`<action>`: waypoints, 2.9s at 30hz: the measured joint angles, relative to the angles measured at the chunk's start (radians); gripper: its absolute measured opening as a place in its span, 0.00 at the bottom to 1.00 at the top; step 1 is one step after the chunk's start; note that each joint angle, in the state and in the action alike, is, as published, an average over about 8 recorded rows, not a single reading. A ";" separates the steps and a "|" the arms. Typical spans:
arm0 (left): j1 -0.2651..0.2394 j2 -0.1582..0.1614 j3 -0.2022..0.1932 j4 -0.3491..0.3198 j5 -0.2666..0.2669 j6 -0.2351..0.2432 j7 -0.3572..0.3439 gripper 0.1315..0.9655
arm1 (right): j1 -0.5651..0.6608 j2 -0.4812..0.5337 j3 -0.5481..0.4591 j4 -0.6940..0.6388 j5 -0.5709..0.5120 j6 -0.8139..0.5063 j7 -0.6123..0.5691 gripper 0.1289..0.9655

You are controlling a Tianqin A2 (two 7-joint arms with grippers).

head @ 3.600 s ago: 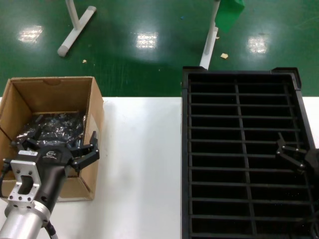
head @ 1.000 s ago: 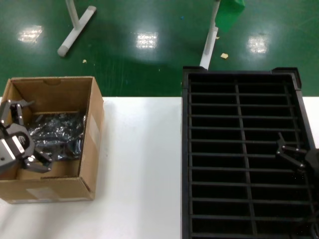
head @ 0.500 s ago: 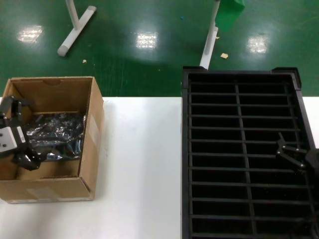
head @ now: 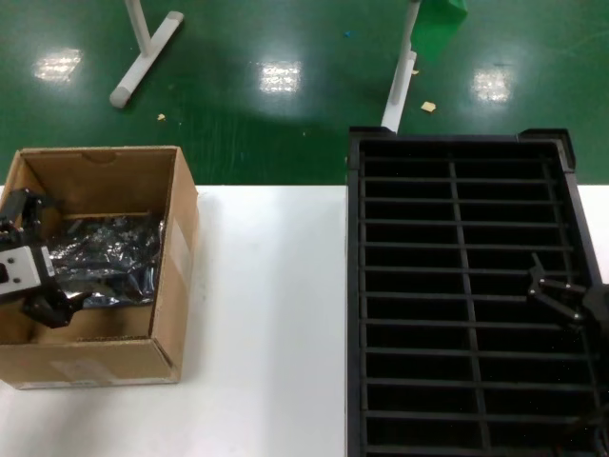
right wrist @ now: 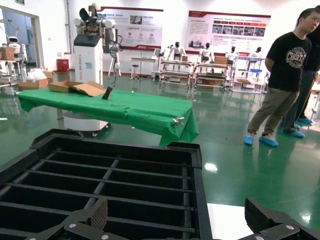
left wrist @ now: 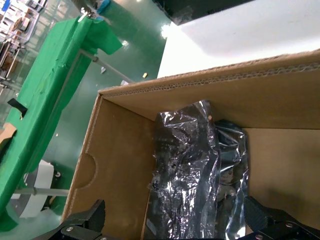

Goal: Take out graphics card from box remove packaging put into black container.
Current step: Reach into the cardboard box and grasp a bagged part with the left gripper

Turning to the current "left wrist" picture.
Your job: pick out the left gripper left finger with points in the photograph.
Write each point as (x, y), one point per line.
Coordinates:
(80, 225)

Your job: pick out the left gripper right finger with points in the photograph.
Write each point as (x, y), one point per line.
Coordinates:
(275, 225)

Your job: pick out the silver antistatic bag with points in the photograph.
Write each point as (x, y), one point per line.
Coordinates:
(185, 162)
(232, 155)

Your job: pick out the brown cardboard box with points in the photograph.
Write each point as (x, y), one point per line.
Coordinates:
(250, 105)

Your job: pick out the small black block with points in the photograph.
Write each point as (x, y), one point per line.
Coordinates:
(17, 107)

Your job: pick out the green tablecloth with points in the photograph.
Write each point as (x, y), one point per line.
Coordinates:
(50, 75)

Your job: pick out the pale floor scrap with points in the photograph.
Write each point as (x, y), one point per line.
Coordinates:
(103, 70)

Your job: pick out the white metal table leg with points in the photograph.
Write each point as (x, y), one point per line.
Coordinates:
(107, 66)

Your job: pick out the metal storage rack with boxes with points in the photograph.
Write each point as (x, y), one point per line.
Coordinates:
(17, 27)

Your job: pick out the metal cloth clip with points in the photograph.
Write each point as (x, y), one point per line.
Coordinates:
(86, 15)

